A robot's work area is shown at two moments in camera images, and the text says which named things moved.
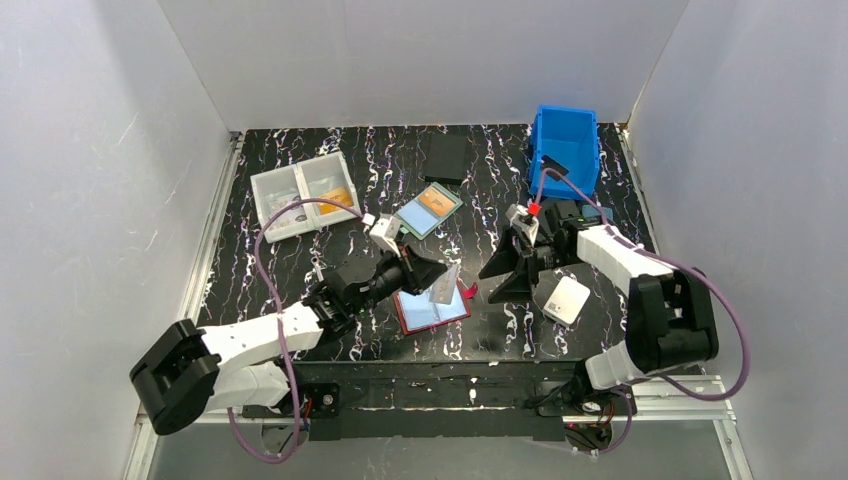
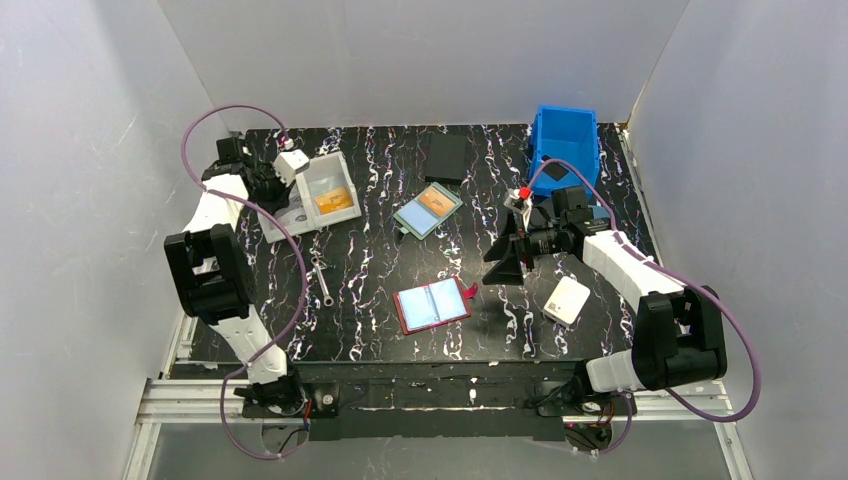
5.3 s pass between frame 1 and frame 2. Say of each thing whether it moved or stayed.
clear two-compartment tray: stayed
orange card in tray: stayed
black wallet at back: stayed
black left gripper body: moved
